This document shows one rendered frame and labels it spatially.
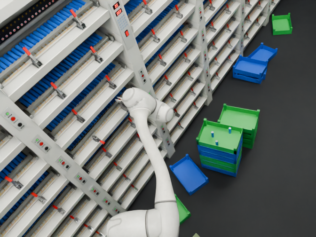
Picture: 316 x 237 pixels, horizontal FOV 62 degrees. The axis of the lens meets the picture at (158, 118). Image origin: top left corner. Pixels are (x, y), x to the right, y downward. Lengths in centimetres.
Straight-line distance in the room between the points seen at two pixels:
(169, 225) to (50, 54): 88
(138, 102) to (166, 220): 53
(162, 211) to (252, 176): 131
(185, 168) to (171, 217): 126
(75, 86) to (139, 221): 70
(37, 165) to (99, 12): 80
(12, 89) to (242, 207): 179
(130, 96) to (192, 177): 132
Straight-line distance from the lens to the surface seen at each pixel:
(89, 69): 140
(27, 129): 128
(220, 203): 227
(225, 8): 264
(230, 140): 204
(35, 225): 178
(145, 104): 122
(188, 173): 238
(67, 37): 129
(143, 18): 161
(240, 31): 294
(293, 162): 247
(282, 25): 368
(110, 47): 147
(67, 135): 145
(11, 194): 146
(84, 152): 160
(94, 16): 135
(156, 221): 118
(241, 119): 235
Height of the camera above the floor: 215
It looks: 51 degrees down
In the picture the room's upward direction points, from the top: 21 degrees counter-clockwise
